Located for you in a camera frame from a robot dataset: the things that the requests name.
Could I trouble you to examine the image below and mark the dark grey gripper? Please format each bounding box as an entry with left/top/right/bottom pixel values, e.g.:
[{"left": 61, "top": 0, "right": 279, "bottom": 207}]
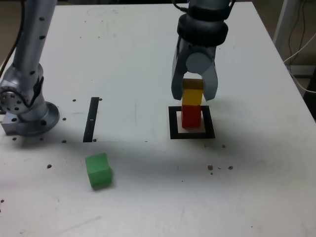
[{"left": 171, "top": 39, "right": 219, "bottom": 102}]

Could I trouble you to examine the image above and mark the yellow cube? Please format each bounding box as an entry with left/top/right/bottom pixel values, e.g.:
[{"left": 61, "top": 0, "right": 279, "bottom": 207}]
[{"left": 181, "top": 79, "right": 204, "bottom": 107}]

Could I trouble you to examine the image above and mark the red cube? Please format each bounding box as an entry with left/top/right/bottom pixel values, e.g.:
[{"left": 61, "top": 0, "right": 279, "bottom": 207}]
[{"left": 181, "top": 104, "right": 202, "bottom": 130}]

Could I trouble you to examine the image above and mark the green cube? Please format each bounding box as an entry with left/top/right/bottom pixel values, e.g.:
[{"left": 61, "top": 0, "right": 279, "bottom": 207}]
[{"left": 84, "top": 152, "right": 113, "bottom": 191}]

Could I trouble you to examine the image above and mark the black tape square outline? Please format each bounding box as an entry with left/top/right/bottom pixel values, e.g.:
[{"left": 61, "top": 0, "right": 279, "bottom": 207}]
[{"left": 168, "top": 105, "right": 216, "bottom": 140}]

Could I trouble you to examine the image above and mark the black tape strip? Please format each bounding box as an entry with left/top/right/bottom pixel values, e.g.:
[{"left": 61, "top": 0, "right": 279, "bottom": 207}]
[{"left": 82, "top": 97, "right": 100, "bottom": 143}]

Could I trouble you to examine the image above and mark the black camera cable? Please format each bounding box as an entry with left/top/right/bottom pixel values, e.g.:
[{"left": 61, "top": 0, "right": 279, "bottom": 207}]
[{"left": 172, "top": 0, "right": 190, "bottom": 12}]

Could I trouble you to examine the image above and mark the white post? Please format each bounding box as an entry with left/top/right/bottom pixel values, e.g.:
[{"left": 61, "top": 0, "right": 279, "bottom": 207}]
[{"left": 272, "top": 0, "right": 290, "bottom": 51}]

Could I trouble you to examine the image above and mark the thin black cable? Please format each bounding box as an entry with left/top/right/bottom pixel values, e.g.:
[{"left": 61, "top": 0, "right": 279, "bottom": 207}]
[{"left": 287, "top": 0, "right": 308, "bottom": 59}]

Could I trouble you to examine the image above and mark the white cable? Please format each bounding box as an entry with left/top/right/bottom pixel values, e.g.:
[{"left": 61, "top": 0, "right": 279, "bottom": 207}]
[{"left": 283, "top": 31, "right": 316, "bottom": 94}]

